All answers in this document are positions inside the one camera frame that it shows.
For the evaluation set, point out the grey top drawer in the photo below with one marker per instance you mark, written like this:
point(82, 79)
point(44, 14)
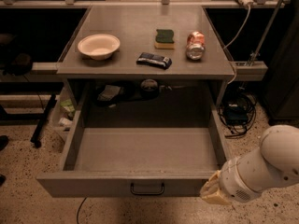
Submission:
point(175, 139)

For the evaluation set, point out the black shoe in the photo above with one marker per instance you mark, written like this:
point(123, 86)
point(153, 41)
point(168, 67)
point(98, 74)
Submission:
point(3, 141)

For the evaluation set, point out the grey metal cabinet desk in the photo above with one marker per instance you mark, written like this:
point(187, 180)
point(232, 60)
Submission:
point(135, 26)

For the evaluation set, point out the black metal stand leg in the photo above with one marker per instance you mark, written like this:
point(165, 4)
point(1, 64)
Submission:
point(42, 120)

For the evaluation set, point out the dark blue snack packet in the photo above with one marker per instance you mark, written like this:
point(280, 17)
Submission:
point(154, 60)

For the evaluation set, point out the black bag on shelf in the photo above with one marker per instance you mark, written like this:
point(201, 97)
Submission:
point(21, 65)

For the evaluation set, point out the clear plastic bag with trash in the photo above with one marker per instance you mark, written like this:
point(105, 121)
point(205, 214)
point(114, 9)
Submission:
point(61, 117)

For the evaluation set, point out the black tape roll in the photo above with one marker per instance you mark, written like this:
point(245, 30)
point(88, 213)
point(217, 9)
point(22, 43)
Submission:
point(149, 88)

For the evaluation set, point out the grey metal rod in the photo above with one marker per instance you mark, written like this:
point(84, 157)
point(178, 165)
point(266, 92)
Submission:
point(255, 53)

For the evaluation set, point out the black drawer handle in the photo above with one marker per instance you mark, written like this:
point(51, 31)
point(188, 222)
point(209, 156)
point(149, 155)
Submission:
point(147, 190)

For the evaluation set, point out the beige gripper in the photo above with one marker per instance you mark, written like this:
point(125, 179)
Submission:
point(233, 184)

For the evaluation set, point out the green yellow sponge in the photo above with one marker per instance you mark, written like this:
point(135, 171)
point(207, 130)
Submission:
point(164, 39)

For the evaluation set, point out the white paper bowl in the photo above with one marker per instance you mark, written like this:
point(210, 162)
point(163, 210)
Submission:
point(99, 47)

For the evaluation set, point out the crushed red soda can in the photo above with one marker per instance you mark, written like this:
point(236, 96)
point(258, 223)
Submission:
point(195, 47)

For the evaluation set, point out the black bundle with paper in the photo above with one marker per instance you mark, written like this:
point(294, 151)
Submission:
point(113, 93)

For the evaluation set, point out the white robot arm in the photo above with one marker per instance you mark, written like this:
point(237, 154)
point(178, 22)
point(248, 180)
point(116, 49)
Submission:
point(273, 164)

